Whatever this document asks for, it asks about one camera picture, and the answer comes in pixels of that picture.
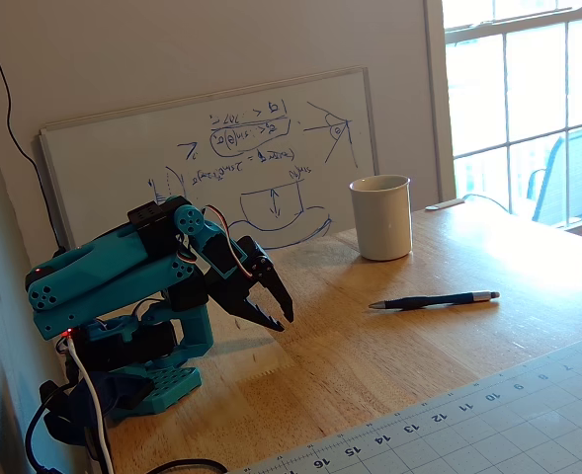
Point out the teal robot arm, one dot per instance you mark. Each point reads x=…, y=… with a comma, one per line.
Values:
x=108, y=261

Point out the white ceramic mug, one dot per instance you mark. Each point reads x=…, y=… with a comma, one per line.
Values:
x=382, y=222

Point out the outdoor patio chair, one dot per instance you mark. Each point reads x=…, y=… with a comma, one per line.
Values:
x=577, y=173

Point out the white framed window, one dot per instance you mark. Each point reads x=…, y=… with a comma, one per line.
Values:
x=532, y=89

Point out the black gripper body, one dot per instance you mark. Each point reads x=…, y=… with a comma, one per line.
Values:
x=252, y=295

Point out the dark blue table clamp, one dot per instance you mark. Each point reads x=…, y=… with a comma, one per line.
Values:
x=117, y=390

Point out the small white flat strip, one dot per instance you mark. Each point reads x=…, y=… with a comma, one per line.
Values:
x=443, y=205

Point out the grey gridded cutting mat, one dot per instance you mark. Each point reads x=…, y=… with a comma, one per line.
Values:
x=468, y=424

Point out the dark blue pen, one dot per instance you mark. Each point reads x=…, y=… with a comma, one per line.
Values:
x=434, y=300

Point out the whiteboard with blue drawings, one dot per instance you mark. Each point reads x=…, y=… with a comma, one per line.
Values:
x=122, y=163

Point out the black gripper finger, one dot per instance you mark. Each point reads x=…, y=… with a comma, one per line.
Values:
x=278, y=291
x=243, y=308

